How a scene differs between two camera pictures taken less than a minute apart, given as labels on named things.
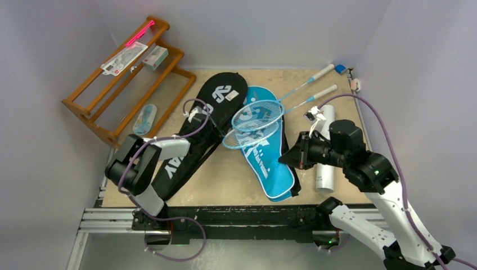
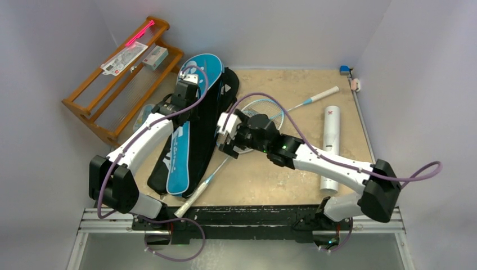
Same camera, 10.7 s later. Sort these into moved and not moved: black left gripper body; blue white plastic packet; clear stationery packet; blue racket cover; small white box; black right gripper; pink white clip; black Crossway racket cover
Moved: black left gripper body; black Crossway racket cover; blue racket cover; black right gripper
Not moved: clear stationery packet; small white box; pink white clip; blue white plastic packet
